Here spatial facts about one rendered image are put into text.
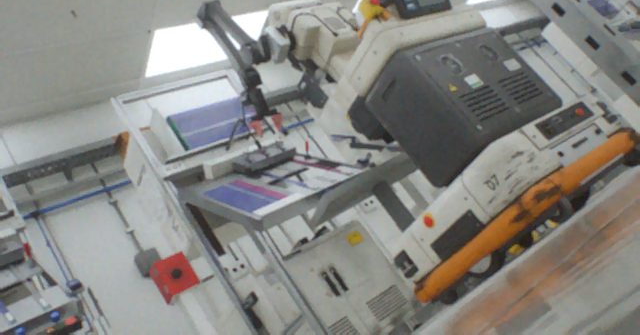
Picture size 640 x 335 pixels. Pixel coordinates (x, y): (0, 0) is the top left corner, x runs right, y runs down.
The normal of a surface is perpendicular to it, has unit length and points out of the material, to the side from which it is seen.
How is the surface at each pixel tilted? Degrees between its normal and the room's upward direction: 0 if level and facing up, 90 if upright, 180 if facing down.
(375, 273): 90
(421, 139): 90
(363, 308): 90
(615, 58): 90
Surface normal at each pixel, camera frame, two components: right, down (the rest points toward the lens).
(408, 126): -0.70, 0.29
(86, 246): 0.36, -0.58
